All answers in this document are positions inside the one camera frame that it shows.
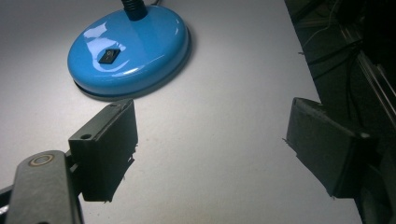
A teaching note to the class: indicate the metal stand rail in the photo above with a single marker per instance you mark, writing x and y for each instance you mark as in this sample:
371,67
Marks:
372,71

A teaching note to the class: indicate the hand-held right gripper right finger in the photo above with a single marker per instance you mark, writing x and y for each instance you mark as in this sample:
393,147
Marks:
323,146

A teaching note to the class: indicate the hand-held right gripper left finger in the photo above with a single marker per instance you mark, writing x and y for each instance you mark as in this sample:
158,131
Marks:
107,146

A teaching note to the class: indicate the blue desk lamp base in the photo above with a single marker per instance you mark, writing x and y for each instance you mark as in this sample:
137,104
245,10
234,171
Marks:
129,51

